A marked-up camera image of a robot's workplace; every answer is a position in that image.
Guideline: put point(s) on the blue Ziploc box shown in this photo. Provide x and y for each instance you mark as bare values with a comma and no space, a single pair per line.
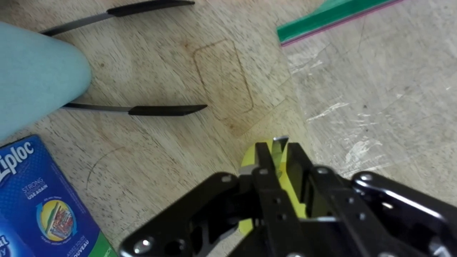
43,204

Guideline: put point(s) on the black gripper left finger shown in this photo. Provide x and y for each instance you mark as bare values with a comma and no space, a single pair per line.
200,218

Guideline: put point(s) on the light blue padded board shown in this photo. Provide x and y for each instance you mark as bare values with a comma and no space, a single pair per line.
33,71

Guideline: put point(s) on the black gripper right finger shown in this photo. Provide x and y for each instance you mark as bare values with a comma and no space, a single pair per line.
380,214

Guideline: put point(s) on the yellow plastic cup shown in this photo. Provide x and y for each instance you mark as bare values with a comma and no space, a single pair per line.
247,158

